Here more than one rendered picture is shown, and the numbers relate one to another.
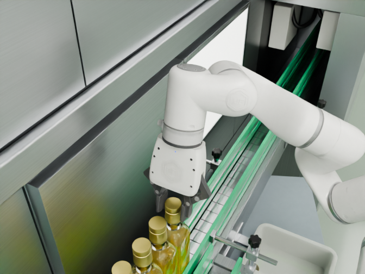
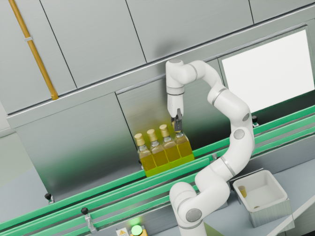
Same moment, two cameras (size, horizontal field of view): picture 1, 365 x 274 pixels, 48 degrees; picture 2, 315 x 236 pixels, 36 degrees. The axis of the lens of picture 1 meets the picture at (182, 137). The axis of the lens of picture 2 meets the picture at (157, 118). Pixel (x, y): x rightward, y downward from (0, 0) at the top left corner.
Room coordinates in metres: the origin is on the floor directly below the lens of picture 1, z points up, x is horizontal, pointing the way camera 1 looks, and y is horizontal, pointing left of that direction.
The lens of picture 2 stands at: (-0.46, -1.51, 2.19)
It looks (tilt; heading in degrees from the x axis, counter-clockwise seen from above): 28 degrees down; 59
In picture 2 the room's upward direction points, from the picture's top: 19 degrees counter-clockwise
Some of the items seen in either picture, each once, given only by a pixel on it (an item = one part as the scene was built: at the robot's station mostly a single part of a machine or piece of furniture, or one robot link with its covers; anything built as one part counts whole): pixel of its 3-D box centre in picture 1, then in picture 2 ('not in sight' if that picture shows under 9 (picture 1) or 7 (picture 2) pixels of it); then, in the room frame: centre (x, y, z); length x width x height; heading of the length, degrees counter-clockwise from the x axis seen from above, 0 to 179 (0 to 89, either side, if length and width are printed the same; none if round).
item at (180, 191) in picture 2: not in sight; (186, 205); (0.27, -0.30, 1.05); 0.13 x 0.10 x 0.16; 65
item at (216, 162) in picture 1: (209, 165); (255, 127); (0.90, -0.08, 0.94); 0.07 x 0.04 x 0.13; 62
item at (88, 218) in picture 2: not in sight; (90, 224); (0.04, 0.10, 0.94); 0.07 x 0.04 x 0.13; 62
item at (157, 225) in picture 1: (157, 230); (164, 130); (0.50, 0.05, 1.14); 0.04 x 0.04 x 0.04
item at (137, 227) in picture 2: not in sight; (136, 230); (0.18, 0.00, 0.84); 0.05 x 0.05 x 0.03
